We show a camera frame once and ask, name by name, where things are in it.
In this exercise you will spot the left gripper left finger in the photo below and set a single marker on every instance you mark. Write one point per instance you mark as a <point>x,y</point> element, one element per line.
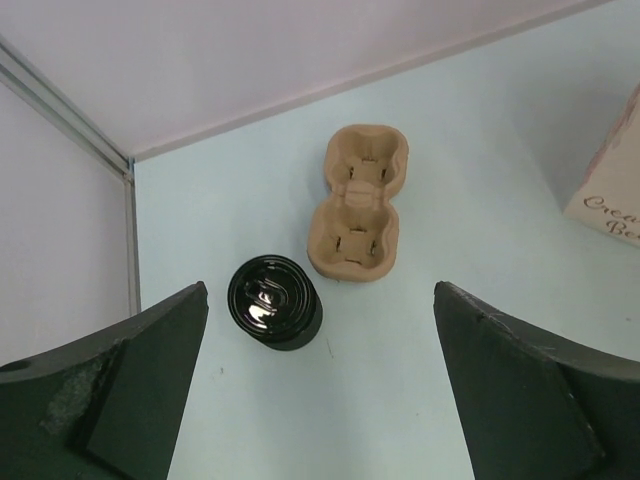
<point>108,405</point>

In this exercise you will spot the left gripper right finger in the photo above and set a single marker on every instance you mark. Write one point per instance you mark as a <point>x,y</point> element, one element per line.
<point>533,404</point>

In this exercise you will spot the beige paper takeout bag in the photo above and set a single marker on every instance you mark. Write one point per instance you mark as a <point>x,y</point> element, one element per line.
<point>607,200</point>

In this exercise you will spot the black lid stack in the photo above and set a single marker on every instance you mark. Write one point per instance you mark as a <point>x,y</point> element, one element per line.
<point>272,299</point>

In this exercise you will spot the stacked brown pulp carriers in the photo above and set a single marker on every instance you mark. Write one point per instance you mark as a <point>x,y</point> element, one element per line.
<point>354,232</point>

